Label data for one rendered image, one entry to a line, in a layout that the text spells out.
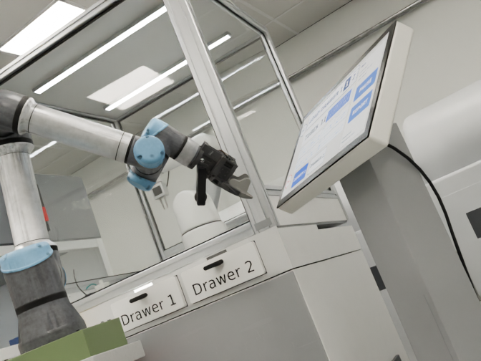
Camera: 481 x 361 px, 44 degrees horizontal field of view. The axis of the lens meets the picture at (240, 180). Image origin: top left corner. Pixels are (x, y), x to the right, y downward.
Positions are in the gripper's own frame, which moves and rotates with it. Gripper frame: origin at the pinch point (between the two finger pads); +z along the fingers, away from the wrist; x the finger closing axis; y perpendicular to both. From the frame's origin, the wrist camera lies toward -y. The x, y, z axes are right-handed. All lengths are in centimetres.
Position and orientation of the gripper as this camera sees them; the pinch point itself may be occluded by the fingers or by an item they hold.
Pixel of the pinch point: (247, 197)
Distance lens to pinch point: 171.9
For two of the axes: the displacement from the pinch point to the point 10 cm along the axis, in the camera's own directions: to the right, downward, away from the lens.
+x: -1.2, -3.2, 9.4
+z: 8.2, 5.1, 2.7
